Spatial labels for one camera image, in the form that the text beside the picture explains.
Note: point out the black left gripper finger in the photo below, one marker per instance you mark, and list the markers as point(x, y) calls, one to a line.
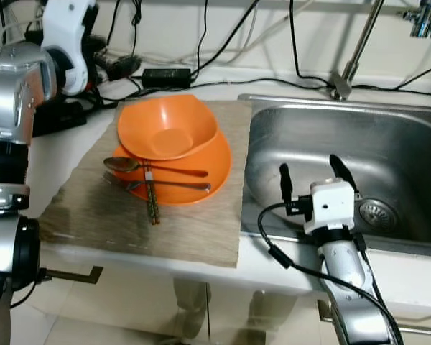
point(118, 66)

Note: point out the orange plastic bowl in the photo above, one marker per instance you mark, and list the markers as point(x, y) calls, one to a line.
point(165, 129)

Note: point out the orange plastic plate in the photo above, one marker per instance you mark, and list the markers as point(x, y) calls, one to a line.
point(201, 195)

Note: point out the white tape band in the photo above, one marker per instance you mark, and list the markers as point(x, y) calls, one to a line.
point(149, 175)

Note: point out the brown bamboo chopstick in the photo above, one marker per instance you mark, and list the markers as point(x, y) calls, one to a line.
point(155, 207)
point(150, 205)

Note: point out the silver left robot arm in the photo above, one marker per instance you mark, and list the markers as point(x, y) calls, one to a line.
point(11, 86)

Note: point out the slim black power adapter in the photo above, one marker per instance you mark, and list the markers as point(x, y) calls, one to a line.
point(165, 77)

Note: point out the stainless steel sink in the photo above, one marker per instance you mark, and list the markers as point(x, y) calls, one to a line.
point(388, 144)

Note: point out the round sink drain strainer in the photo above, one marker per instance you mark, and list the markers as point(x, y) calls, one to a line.
point(378, 215)

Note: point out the black power strip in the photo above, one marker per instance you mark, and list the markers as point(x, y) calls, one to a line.
point(57, 118)

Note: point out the chrome water valve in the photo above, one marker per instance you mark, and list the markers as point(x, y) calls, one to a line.
point(425, 18)

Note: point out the slim steel faucet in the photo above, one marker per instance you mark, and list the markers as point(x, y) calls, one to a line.
point(355, 50)

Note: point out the beige woven placemat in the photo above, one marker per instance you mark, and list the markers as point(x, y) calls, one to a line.
point(129, 233)

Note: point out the glossy white base cabinet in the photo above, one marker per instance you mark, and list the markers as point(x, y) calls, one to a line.
point(129, 305)

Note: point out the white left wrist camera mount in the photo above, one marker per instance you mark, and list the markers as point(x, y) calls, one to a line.
point(68, 43)

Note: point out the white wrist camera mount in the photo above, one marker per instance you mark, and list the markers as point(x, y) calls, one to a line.
point(330, 205)
point(68, 43)

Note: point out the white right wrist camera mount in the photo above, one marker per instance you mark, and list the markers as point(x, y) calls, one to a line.
point(330, 205)

